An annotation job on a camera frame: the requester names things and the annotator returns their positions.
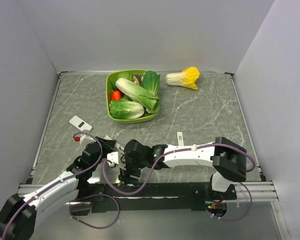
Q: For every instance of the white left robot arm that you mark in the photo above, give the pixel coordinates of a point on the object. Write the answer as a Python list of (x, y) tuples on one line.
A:
[(20, 215)]

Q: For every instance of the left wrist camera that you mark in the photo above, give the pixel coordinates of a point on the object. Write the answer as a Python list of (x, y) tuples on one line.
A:
[(82, 137)]

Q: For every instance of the slim white remote control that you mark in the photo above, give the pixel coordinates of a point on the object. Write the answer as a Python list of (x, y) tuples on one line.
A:
[(117, 146)]

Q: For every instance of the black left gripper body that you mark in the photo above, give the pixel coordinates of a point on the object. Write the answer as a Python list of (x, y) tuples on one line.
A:
[(101, 155)]

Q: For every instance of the brown mushroom toy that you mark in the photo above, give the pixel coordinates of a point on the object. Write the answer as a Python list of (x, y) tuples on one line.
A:
[(137, 79)]

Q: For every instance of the green bok choy toy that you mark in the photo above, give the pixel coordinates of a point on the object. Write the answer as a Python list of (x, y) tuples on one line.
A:
[(151, 82)]

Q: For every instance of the green plastic bowl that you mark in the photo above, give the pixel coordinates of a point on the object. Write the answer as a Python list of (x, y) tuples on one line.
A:
[(109, 89)]

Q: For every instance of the white remote battery cover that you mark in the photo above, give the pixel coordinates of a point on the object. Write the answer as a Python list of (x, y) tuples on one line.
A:
[(180, 139)]

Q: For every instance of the wide white remote control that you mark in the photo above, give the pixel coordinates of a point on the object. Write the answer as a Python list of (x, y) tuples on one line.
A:
[(80, 124)]

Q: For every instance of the yellow napa cabbage toy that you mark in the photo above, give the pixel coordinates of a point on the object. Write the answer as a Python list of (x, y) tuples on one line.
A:
[(187, 78)]

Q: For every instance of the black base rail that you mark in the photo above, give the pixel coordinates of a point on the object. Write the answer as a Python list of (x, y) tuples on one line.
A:
[(154, 196)]

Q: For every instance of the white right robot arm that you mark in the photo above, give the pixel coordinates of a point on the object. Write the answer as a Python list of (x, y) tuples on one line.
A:
[(226, 157)]

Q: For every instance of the green leafy lettuce toy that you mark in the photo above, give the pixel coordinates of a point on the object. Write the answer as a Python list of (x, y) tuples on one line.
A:
[(125, 75)]

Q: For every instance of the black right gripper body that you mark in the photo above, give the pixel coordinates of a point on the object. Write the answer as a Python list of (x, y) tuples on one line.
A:
[(135, 166)]

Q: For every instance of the orange pepper toy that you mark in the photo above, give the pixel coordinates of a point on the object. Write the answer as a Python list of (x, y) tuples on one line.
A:
[(116, 95)]

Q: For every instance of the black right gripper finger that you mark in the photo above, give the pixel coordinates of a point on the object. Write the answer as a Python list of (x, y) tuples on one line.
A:
[(134, 178), (124, 176)]

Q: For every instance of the white green cabbage toy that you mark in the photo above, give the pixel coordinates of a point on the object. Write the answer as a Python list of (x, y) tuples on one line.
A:
[(125, 110)]

